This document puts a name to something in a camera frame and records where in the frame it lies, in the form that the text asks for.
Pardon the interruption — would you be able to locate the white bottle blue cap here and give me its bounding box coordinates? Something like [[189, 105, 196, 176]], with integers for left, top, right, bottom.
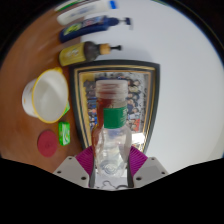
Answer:
[[55, 0, 118, 27]]

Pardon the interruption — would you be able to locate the flat round red coaster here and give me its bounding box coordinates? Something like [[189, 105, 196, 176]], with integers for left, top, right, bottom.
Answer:
[[36, 129, 59, 158]]

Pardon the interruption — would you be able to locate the amber pump bottle yellow label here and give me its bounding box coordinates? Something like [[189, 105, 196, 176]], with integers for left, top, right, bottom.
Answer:
[[58, 41, 123, 67]]

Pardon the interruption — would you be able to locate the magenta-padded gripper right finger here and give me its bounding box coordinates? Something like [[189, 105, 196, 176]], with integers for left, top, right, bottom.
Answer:
[[127, 145, 169, 189]]

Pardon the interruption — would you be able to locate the white mug yellow rim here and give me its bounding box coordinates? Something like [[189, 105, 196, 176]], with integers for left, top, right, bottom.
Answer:
[[21, 67, 70, 125]]

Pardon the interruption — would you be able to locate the dark blue pump bottle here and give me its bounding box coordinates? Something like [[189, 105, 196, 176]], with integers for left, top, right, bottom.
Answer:
[[58, 15, 133, 44]]

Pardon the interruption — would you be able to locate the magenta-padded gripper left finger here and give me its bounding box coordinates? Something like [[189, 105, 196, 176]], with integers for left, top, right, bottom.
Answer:
[[53, 145, 98, 189]]

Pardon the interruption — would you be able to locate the framed group picture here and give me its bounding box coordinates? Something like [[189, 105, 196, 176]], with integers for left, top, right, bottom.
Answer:
[[68, 59, 161, 155]]

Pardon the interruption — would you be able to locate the clear plastic bottle green label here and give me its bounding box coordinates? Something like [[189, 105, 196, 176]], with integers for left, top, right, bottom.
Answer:
[[91, 79, 134, 183]]

